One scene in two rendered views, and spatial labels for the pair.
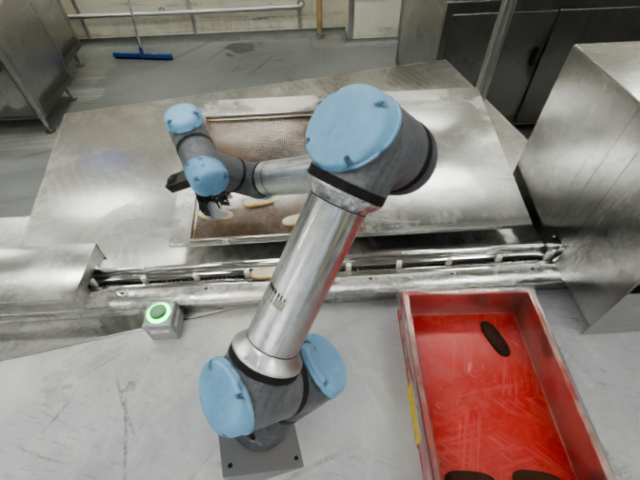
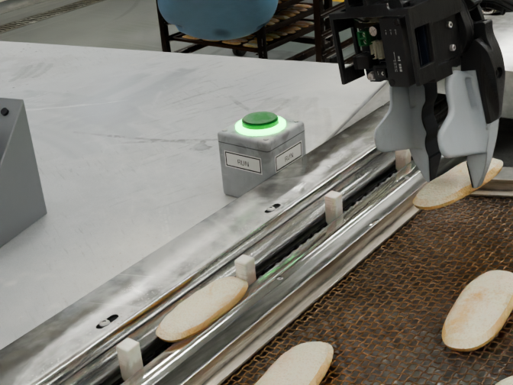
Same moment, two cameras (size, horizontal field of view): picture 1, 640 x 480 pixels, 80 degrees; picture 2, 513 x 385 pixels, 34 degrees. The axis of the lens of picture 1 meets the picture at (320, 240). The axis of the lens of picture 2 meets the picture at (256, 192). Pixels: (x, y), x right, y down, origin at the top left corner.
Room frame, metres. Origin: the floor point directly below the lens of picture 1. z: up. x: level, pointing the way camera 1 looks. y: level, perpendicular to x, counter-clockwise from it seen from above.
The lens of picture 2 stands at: (1.03, -0.26, 1.23)
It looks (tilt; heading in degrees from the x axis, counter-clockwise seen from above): 26 degrees down; 131
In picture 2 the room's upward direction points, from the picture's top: 5 degrees counter-clockwise
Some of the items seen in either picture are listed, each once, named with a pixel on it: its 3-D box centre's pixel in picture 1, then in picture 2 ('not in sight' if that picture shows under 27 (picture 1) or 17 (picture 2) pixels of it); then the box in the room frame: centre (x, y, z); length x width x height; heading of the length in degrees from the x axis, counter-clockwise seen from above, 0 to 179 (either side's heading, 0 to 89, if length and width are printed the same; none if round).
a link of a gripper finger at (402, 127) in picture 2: (217, 212); (401, 131); (0.72, 0.27, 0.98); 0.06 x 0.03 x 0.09; 83
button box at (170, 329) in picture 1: (166, 322); (266, 172); (0.48, 0.40, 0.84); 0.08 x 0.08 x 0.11; 2
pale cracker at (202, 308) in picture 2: (268, 272); (203, 305); (0.61, 0.15, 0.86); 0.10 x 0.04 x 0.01; 92
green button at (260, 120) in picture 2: (158, 312); (260, 124); (0.47, 0.40, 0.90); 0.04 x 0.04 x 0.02
